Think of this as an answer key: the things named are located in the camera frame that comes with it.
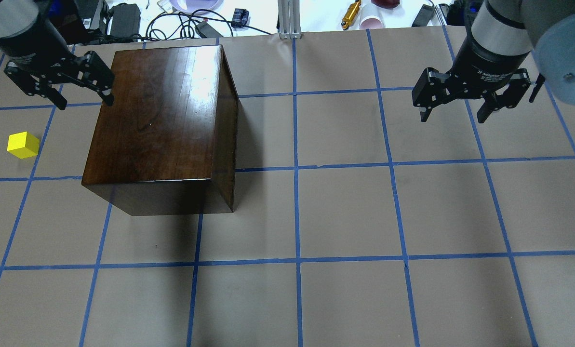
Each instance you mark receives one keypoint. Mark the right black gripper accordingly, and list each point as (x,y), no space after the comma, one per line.
(486,64)

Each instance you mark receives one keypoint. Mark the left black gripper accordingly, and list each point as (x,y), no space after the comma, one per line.
(29,44)

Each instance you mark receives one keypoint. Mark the yellow cube block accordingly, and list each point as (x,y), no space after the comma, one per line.
(23,145)

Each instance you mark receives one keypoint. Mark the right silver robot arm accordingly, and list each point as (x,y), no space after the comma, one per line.
(545,28)

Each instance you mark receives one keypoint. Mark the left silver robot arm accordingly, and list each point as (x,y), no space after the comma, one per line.
(17,16)

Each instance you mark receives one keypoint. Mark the dark wooden drawer cabinet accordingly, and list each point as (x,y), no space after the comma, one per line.
(166,146)

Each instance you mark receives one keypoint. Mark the black laptop charger brick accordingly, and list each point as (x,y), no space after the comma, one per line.
(125,22)

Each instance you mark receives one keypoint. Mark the black power adapter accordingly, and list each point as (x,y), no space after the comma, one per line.
(424,16)

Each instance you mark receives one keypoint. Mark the red mango fruit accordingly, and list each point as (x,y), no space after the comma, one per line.
(387,4)

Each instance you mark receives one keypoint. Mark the purple plate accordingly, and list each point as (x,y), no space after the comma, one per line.
(190,6)

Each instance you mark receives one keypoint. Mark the gold metal cylinder tool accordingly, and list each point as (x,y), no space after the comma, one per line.
(350,15)

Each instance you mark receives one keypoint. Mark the small blue black device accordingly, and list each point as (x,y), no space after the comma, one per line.
(240,18)

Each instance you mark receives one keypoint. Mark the aluminium frame post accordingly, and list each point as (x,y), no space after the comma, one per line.
(289,19)

